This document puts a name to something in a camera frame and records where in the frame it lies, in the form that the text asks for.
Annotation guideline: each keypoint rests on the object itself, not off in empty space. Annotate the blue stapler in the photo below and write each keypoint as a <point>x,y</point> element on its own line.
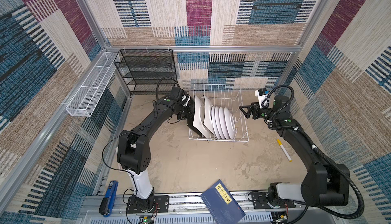
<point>108,201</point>

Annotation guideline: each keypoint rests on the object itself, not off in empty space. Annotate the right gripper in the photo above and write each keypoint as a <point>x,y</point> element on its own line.
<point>255,108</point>

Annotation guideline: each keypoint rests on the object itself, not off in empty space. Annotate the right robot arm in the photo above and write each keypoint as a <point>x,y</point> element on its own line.
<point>323,185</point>

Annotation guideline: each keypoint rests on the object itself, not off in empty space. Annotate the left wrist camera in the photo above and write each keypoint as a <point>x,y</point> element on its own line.
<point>185,99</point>

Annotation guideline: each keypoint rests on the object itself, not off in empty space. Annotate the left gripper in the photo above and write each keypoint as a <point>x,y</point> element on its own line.
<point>190,114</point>

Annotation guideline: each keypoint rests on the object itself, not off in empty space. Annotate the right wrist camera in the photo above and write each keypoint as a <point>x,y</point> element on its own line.
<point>262,95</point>

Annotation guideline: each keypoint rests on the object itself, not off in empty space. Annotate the white mesh wall basket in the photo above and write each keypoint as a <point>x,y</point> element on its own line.
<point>85,101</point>

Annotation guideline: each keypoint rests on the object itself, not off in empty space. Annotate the black mesh shelf rack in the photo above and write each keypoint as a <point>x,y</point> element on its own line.
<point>143,70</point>

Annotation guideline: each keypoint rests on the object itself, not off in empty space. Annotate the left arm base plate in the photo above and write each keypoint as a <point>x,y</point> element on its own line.
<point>138,205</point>

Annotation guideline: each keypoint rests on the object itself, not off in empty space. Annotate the white square plate black rim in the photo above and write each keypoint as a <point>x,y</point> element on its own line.
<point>199,116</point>

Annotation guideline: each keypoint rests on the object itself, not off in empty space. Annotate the white marker yellow cap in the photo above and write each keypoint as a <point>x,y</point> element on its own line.
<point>284,150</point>

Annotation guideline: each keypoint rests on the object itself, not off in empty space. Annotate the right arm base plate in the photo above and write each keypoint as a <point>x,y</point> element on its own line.
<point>260,200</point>

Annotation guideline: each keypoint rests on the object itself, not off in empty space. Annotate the white wire dish rack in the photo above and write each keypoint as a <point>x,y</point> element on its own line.
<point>226,96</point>

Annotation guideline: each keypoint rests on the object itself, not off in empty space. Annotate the white round plate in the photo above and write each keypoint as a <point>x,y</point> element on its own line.
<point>223,123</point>
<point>218,122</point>
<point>230,124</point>
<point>214,124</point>

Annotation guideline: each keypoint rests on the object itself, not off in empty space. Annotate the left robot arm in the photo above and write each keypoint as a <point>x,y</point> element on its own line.
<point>133,152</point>

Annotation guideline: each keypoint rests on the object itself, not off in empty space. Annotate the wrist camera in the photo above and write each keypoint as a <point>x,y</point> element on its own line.
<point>185,99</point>
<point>262,95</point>

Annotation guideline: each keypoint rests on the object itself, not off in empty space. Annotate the blue book yellow label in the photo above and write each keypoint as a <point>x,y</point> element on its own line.
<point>221,204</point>

